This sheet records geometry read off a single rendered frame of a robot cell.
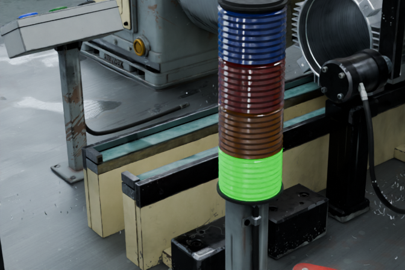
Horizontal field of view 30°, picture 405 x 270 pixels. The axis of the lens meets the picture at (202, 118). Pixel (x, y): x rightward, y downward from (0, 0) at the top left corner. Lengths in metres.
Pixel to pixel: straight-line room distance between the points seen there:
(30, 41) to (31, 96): 0.48
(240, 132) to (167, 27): 0.89
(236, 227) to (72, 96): 0.53
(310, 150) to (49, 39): 0.42
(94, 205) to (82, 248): 0.06
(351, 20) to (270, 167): 0.70
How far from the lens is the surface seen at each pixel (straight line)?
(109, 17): 1.19
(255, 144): 0.67
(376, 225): 1.13
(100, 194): 1.05
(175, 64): 1.58
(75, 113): 1.21
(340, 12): 1.33
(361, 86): 1.02
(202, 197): 1.02
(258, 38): 0.64
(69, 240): 1.09
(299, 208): 1.03
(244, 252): 0.74
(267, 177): 0.69
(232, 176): 0.69
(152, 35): 1.55
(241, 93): 0.65
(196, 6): 1.44
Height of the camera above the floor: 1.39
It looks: 24 degrees down
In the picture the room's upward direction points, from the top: 1 degrees counter-clockwise
